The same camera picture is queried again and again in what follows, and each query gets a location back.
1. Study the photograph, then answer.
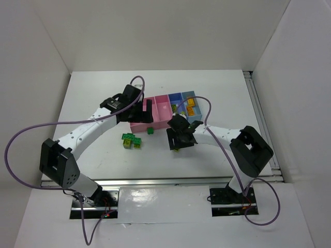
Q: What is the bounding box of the yellow round printed lego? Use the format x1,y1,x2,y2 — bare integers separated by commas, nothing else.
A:
187,98,195,107

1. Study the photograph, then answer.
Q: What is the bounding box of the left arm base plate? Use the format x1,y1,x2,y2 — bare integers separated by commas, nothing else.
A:
69,188,119,220

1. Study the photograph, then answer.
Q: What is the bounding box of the aluminium front rail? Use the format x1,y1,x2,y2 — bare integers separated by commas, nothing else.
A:
40,176,246,188

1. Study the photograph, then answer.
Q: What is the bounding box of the yellow lego plate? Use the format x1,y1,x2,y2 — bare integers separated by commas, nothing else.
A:
186,106,198,116

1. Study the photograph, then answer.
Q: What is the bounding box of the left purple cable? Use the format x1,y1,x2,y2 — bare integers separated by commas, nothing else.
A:
4,75,145,246

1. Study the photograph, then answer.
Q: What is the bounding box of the long green lego brick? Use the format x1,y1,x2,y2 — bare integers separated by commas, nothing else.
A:
122,133,136,141

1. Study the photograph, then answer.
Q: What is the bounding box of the green square lego brick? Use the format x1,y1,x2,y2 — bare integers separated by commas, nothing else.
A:
133,137,142,145

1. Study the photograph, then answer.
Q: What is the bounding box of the lime lego in blue bin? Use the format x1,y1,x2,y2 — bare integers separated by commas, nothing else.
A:
171,104,185,116

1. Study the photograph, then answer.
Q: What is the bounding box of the large pink bin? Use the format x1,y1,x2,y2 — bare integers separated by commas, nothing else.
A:
129,97,160,133

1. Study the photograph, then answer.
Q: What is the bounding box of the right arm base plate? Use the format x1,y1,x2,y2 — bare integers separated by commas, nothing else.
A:
207,188,259,217

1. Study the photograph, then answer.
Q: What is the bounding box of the narrow pink bin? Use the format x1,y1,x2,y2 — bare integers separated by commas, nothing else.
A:
155,95,173,129

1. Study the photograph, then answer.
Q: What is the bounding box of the aluminium side rail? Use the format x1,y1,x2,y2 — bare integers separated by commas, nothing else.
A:
243,71,284,183

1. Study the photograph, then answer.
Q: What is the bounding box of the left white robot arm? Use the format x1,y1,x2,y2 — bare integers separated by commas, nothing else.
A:
39,84,154,206

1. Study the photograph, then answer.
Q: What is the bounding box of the small dark green lego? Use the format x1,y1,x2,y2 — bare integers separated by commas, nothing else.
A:
147,127,154,135

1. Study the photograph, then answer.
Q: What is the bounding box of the light blue bin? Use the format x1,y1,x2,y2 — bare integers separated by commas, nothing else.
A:
181,91,202,123

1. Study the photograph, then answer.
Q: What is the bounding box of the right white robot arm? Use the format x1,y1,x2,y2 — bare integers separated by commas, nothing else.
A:
167,114,274,196

